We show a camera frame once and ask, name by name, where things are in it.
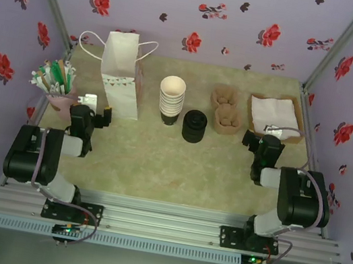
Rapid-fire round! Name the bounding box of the white paper bag with handles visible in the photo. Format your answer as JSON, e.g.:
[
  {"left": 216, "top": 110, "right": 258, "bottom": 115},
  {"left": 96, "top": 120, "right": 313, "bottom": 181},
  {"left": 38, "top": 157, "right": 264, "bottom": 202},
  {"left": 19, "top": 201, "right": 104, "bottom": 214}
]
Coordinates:
[{"left": 66, "top": 24, "right": 162, "bottom": 124}]

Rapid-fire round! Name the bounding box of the pink straw holder cup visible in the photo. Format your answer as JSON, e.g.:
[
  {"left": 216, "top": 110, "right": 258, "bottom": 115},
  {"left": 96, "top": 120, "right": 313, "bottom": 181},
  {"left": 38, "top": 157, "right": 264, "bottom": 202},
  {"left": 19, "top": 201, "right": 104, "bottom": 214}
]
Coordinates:
[{"left": 43, "top": 81, "right": 82, "bottom": 124}]

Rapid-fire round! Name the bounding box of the brown cardboard tray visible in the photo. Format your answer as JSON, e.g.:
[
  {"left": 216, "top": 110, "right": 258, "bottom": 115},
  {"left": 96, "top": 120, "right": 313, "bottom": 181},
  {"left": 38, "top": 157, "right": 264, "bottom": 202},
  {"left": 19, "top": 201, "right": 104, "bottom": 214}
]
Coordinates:
[{"left": 241, "top": 89, "right": 311, "bottom": 148}]

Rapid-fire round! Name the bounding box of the stack of brown pulp carriers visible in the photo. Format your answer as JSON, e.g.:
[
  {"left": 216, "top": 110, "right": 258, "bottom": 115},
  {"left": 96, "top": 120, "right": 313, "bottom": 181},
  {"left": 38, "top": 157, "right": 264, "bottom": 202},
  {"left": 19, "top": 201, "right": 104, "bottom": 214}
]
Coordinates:
[{"left": 204, "top": 82, "right": 248, "bottom": 139}]

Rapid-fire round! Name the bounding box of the stack of white napkins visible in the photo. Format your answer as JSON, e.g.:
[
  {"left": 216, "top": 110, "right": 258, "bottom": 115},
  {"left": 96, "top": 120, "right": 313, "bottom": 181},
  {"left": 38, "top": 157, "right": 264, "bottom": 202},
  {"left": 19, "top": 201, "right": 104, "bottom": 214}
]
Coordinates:
[{"left": 245, "top": 92, "right": 307, "bottom": 143}]

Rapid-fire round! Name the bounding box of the white wrapped straw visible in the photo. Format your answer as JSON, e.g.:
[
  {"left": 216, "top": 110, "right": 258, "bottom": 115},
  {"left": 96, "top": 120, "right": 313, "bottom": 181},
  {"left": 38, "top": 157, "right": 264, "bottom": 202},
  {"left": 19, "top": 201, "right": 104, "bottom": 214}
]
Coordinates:
[
  {"left": 60, "top": 59, "right": 79, "bottom": 94},
  {"left": 27, "top": 69, "right": 56, "bottom": 96}
]

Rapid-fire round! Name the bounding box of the stack of black lids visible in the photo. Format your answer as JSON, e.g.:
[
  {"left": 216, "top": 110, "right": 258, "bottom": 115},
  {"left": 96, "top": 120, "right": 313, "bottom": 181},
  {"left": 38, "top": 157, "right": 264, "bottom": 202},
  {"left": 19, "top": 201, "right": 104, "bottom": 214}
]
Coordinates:
[{"left": 179, "top": 107, "right": 210, "bottom": 144}]

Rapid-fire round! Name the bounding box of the brown wooden stirrer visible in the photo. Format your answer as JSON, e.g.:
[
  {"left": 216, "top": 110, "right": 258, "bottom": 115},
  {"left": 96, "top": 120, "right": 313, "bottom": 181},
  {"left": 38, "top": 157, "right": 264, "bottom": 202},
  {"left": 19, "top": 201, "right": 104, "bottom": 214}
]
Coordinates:
[{"left": 52, "top": 59, "right": 75, "bottom": 92}]

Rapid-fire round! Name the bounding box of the stack of paper cups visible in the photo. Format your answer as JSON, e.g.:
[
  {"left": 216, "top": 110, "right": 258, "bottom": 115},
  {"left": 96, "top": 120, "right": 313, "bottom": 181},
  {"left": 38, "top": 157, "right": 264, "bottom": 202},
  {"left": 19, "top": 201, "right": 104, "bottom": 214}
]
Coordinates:
[{"left": 154, "top": 73, "right": 189, "bottom": 129}]

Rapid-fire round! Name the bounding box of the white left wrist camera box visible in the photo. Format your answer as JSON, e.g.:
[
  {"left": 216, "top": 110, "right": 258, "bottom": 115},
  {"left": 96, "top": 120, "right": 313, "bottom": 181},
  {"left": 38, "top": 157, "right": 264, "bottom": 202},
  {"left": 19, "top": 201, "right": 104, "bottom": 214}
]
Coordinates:
[{"left": 77, "top": 91, "right": 99, "bottom": 109}]

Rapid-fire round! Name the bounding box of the grey right arm cable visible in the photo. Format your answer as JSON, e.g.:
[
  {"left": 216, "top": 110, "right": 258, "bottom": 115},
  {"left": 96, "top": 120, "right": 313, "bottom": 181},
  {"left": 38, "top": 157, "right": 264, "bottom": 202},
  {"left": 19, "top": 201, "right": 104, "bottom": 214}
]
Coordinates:
[{"left": 240, "top": 122, "right": 340, "bottom": 264}]

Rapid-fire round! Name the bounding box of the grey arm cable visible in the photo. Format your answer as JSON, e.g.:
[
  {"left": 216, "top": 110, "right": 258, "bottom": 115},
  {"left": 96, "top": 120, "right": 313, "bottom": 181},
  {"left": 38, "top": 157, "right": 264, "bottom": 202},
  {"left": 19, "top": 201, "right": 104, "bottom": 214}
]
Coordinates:
[
  {"left": 240, "top": 122, "right": 340, "bottom": 264},
  {"left": 3, "top": 90, "right": 121, "bottom": 252}
]

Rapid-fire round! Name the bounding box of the grey left arm cable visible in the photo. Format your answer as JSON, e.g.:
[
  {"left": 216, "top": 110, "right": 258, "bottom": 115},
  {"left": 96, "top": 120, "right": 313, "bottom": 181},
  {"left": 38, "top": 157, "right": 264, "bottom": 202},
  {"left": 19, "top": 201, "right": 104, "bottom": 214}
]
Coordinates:
[{"left": 3, "top": 90, "right": 121, "bottom": 252}]

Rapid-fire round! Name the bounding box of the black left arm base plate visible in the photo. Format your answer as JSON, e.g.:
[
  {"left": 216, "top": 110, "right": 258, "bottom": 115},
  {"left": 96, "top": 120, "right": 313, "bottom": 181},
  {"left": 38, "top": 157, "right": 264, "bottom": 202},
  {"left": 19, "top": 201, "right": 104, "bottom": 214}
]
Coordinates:
[{"left": 40, "top": 195, "right": 105, "bottom": 228}]

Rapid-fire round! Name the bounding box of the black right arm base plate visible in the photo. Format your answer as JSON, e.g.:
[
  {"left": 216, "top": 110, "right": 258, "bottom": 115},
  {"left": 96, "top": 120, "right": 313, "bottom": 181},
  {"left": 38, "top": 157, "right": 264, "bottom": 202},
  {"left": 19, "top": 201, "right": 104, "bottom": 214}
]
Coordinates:
[{"left": 217, "top": 224, "right": 282, "bottom": 257}]

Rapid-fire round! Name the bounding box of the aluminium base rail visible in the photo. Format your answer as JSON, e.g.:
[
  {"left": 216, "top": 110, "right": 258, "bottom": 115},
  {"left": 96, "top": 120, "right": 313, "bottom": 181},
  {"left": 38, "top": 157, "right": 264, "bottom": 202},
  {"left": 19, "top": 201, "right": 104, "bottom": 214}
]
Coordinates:
[{"left": 0, "top": 171, "right": 348, "bottom": 264}]

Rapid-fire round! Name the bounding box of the grey slotted cable duct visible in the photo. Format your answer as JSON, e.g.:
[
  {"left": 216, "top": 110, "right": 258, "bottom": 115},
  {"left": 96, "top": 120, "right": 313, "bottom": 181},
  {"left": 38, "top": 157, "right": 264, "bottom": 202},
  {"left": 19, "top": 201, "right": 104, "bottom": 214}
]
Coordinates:
[{"left": 0, "top": 212, "right": 244, "bottom": 264}]

